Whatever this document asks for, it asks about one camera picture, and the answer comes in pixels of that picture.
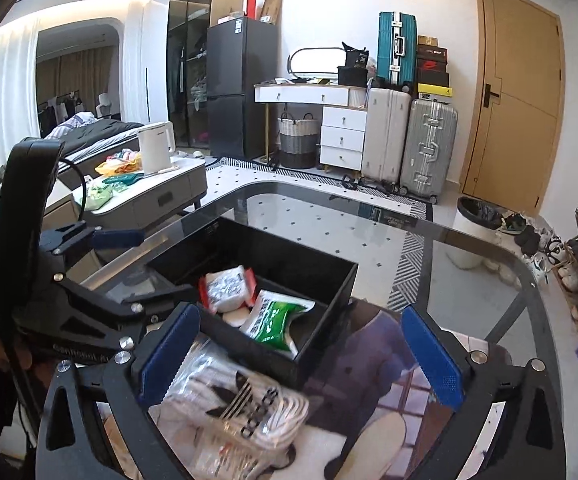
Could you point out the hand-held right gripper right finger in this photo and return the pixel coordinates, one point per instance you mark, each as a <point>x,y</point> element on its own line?
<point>436,360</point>

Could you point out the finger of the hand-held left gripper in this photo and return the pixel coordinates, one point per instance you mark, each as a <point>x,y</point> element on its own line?
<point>119,237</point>
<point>169,294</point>

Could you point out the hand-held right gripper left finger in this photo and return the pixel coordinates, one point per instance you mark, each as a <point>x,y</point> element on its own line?
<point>169,355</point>

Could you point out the clear bag of white laces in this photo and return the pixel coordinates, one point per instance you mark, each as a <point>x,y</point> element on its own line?
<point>229,400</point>

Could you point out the black cardboard box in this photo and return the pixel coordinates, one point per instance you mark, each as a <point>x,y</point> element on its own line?
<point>269,250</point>

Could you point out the light green snack bag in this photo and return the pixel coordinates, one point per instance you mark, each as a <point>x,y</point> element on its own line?
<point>96,195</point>

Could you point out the white packet with red edges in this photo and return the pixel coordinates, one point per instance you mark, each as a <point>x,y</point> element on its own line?
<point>224,287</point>

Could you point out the teal snack bag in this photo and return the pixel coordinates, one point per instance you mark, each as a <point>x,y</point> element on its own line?
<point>124,179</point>

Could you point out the grey coffee table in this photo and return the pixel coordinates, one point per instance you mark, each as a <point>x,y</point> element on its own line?
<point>169,195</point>

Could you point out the printed desk mat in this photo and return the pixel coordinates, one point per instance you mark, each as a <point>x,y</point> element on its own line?
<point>369,360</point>

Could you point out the white round pad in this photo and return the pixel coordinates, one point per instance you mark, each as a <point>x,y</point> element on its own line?
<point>234,316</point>

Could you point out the yellow and red snack bag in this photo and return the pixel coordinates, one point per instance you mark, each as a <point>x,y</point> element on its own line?
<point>119,160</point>

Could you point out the striped cloth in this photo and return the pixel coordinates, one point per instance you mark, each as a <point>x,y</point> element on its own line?
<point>71,124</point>

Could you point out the white electric kettle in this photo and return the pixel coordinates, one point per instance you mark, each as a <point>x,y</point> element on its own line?
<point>154,147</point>

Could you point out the white curtain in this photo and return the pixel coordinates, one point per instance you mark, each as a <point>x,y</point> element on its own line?
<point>4,100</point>

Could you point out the bed with dark duvet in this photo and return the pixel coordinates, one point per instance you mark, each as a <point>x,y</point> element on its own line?
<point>104,132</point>

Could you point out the green and white packet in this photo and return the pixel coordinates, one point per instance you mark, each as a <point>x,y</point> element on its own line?
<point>274,317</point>

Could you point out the white trash bin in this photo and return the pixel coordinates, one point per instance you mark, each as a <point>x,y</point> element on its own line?
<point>469,250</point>

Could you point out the white chair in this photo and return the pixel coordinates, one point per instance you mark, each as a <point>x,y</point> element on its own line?
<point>103,105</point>

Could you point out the brown curtain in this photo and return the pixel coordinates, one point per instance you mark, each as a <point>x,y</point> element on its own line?
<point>79,72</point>

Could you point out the pile of shoes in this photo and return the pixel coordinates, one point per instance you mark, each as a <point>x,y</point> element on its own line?
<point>526,240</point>

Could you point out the black fridge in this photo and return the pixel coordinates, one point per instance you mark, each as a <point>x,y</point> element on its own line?
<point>234,85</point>

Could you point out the patterned rug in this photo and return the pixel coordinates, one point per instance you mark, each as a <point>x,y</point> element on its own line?
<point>319,175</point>

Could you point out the woven basket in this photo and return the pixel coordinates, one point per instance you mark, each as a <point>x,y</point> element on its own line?
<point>296,145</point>

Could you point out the silver suitcase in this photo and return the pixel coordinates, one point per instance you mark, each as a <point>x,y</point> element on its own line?
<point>426,150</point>

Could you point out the dark glass wardrobe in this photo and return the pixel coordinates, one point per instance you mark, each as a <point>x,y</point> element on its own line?
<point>184,35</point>

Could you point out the white vanity desk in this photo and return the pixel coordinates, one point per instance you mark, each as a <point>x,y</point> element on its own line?
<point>299,94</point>

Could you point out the white suitcase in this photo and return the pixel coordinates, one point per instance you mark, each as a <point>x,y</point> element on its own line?
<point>384,135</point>

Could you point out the oval mirror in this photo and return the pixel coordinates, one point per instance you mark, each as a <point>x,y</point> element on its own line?
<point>314,60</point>

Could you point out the yellow and black shoe box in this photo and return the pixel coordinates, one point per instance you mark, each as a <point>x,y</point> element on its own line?
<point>435,92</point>

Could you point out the red tall packet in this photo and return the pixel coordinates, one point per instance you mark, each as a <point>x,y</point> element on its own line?
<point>253,5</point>

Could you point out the brown cardboard box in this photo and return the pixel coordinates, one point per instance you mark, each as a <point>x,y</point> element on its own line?
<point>270,7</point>

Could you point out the black bag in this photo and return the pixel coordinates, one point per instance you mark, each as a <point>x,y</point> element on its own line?
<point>351,75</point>

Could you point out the wooden door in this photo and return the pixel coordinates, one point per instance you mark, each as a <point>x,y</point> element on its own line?
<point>519,85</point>

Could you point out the black shoe box red print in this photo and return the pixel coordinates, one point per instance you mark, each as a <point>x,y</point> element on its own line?
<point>431,59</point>

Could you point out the teal suitcase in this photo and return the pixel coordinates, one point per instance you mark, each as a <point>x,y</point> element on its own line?
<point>389,45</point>

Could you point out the brown shoe box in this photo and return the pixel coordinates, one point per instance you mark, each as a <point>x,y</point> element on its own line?
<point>431,40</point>

